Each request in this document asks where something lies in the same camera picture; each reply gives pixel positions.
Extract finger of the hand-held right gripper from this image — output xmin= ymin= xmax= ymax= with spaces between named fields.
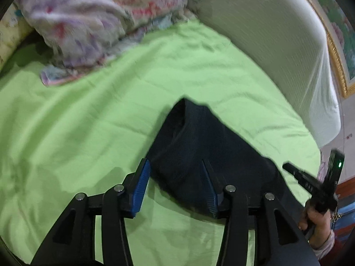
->
xmin=282 ymin=163 xmax=323 ymax=193

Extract green bed sheet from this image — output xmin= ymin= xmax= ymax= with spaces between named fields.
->
xmin=0 ymin=19 xmax=322 ymax=266

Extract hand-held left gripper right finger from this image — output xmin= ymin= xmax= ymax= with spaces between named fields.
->
xmin=201 ymin=160 xmax=320 ymax=266

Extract white padded headboard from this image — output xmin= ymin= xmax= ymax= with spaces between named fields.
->
xmin=184 ymin=0 xmax=341 ymax=149

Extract person's right hand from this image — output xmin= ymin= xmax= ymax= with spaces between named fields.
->
xmin=298 ymin=199 xmax=333 ymax=246

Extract floral quilt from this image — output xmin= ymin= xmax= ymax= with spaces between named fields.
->
xmin=14 ymin=0 xmax=200 ymax=87

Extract gold framed picture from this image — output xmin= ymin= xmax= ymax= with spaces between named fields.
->
xmin=288 ymin=0 xmax=355 ymax=98

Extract person's right forearm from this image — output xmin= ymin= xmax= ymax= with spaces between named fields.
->
xmin=308 ymin=229 xmax=337 ymax=261

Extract black pants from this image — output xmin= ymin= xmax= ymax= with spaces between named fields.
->
xmin=146 ymin=97 xmax=311 ymax=232

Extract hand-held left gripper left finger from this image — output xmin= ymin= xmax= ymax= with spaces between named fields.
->
xmin=30 ymin=158 xmax=152 ymax=266

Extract yellow patterned pillow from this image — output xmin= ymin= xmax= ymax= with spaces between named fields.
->
xmin=0 ymin=3 xmax=34 ymax=72

